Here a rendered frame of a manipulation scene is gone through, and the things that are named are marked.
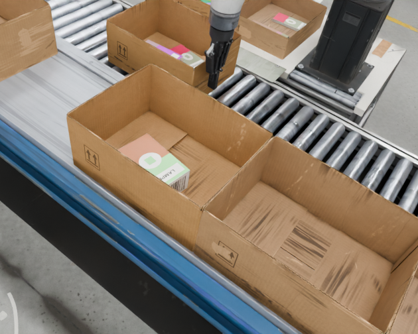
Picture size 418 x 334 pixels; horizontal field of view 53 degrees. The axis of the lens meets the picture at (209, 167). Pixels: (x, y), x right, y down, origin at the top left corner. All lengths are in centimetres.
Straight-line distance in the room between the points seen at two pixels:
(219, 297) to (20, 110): 76
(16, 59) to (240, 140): 72
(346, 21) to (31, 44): 108
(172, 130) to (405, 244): 66
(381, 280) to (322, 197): 23
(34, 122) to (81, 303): 89
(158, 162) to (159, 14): 91
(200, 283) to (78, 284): 108
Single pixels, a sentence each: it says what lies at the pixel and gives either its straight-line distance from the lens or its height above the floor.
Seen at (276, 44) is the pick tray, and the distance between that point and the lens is 182.
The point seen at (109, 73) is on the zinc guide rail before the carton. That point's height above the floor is 89.
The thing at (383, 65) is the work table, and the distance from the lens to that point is 202.
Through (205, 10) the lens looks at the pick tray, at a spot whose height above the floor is 82.
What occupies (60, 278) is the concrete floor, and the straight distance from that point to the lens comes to 195.
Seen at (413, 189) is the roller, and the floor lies 75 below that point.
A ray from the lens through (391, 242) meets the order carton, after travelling 107.
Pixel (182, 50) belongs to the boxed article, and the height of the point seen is 77.
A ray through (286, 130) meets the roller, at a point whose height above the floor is 75.
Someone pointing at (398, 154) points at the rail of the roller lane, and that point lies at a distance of 162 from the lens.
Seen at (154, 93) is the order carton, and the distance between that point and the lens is 121.
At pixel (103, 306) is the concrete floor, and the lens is 188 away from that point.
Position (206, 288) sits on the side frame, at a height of 91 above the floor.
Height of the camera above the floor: 172
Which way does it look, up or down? 48 degrees down
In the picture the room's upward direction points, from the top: 11 degrees clockwise
